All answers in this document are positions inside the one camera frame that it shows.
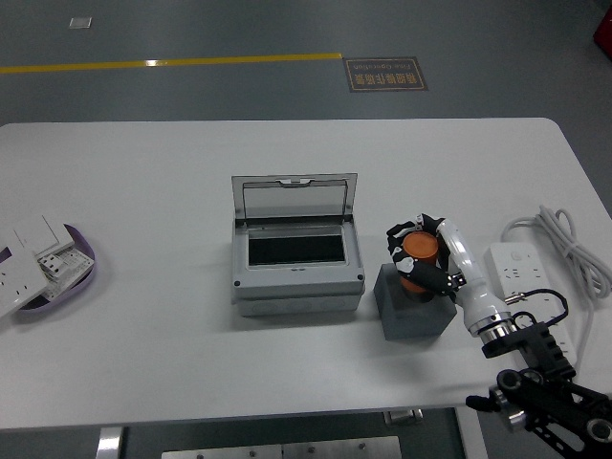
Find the grey electrical box clear lid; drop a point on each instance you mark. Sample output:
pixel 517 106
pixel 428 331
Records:
pixel 296 287

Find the orange cylinder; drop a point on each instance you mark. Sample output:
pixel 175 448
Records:
pixel 421 246

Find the brown floor sign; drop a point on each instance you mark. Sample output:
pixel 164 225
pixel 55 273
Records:
pixel 386 75

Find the white switch panel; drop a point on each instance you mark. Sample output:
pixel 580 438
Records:
pixel 43 234

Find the white table leg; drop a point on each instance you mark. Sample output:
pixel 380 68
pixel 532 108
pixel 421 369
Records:
pixel 471 435
pixel 110 443

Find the white circuit breaker module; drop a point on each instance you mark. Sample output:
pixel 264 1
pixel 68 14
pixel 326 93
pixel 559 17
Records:
pixel 62 268

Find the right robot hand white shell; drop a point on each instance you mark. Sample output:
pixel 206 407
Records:
pixel 471 272

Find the metal table bracket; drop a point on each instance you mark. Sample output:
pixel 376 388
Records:
pixel 404 417

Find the white power strip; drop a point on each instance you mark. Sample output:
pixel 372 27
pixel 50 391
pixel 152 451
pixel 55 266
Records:
pixel 516 275

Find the small grey floor plate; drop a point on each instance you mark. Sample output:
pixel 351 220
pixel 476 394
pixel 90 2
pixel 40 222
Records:
pixel 80 22

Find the white socket panel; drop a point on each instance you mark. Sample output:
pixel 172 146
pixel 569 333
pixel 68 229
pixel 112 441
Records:
pixel 19 282

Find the grey cube with round hole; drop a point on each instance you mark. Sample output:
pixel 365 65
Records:
pixel 416 325

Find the red object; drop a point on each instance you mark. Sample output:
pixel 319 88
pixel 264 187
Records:
pixel 605 31

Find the purple tray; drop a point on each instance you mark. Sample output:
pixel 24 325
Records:
pixel 83 282

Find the metal base plate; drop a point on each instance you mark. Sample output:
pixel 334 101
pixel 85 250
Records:
pixel 282 449

